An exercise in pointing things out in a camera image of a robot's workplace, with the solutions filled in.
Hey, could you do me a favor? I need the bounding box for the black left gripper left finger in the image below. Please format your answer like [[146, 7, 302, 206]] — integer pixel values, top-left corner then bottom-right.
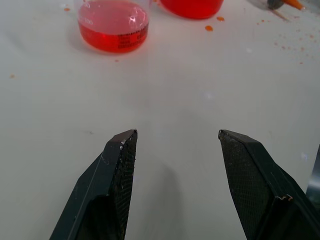
[[48, 128, 138, 240]]

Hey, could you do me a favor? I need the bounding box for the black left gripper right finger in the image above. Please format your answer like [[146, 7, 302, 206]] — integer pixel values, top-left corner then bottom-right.
[[217, 129, 320, 240]]

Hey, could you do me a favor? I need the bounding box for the clear tool with orange tip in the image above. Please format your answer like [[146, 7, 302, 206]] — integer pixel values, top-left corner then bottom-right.
[[249, 0, 306, 21]]

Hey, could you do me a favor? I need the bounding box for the silver robot body part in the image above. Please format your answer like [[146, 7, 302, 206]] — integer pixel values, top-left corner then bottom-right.
[[305, 143, 320, 207]]

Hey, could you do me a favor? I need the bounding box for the small glass beaker red liquid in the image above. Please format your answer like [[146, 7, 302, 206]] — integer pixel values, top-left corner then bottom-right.
[[73, 0, 152, 55]]

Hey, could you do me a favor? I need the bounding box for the large glass beaker red liquid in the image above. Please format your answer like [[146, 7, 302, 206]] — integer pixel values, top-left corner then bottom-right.
[[158, 0, 225, 20]]

